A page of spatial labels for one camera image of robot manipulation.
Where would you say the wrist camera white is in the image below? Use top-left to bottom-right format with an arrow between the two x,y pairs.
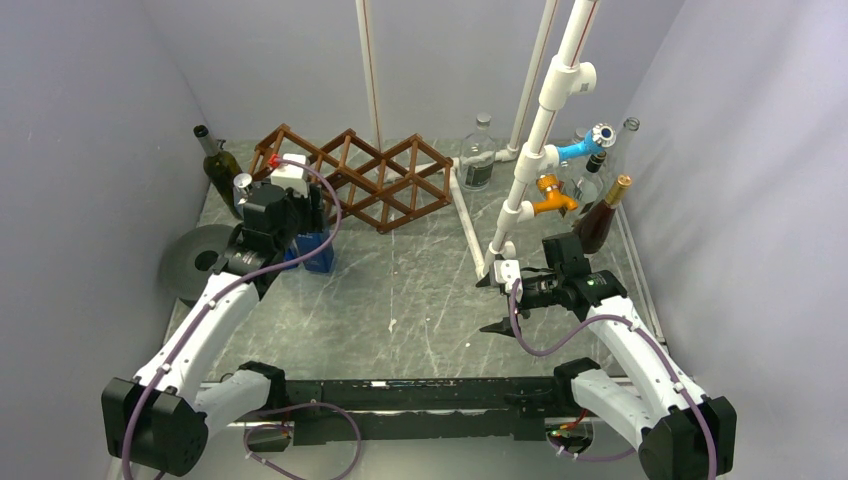
268,153 -> 309,197
490,260 -> 523,298

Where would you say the standing clear flask bottle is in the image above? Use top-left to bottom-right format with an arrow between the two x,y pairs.
459,113 -> 497,191

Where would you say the orange pipe tap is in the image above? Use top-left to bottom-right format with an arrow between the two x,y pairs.
532,174 -> 578,216

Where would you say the dark bottle gold cap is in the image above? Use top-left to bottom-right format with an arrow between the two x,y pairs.
572,174 -> 633,255

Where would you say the white PVC pipe frame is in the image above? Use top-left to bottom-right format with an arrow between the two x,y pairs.
354,0 -> 601,283

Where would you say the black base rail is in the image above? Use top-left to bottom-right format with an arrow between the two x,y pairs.
240,376 -> 582,446

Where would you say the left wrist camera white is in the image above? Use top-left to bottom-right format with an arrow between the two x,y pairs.
268,153 -> 309,197

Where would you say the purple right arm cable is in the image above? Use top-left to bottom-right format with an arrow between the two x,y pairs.
508,278 -> 718,480

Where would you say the grey foam disc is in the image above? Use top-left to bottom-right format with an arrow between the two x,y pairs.
158,224 -> 234,307

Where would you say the green wine bottle silver cap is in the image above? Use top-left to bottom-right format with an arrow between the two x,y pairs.
193,125 -> 242,219

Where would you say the brown wooden wine rack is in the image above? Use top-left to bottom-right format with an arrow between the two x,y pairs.
248,124 -> 453,234

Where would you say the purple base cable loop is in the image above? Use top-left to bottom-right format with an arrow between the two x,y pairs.
242,402 -> 364,480

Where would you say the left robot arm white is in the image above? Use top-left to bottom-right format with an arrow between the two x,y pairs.
101,183 -> 327,479

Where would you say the blue square bottle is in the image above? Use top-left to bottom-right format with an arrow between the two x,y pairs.
231,173 -> 301,270
294,188 -> 337,274

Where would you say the clear bottle black cap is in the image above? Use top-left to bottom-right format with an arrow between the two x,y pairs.
564,152 -> 607,226

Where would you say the tall clear wine bottle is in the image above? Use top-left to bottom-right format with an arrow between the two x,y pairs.
601,116 -> 641,190

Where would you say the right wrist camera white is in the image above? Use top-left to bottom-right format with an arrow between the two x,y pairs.
490,260 -> 523,298

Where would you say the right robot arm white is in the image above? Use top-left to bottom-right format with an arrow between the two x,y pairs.
477,233 -> 737,479

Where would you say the blue pipe valve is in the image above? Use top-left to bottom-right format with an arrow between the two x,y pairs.
557,123 -> 617,165

